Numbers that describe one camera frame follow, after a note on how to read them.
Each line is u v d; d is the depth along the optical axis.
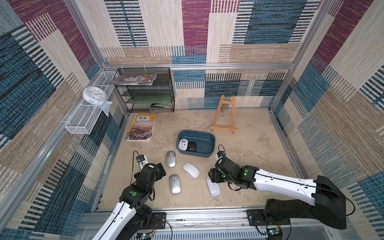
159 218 0.74
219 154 0.75
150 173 0.58
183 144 0.97
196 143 1.00
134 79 0.86
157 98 1.12
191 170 0.88
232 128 1.05
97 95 0.76
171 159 0.94
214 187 0.83
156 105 1.10
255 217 0.73
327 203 0.40
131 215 0.51
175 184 0.85
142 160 0.69
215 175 0.71
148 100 1.11
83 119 0.91
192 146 0.99
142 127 1.09
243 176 0.58
